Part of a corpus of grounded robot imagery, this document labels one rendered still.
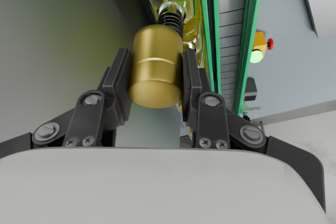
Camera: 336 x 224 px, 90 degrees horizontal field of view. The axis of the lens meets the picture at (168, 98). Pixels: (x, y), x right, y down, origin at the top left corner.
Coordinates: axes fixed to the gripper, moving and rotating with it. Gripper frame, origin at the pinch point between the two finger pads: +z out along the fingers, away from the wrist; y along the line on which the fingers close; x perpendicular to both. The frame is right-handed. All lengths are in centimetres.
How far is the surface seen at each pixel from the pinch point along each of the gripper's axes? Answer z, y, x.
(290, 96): 60, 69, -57
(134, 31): 36.2, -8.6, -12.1
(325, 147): 115, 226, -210
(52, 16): 10.7, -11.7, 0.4
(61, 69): 7.1, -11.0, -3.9
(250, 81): 56, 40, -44
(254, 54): 43, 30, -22
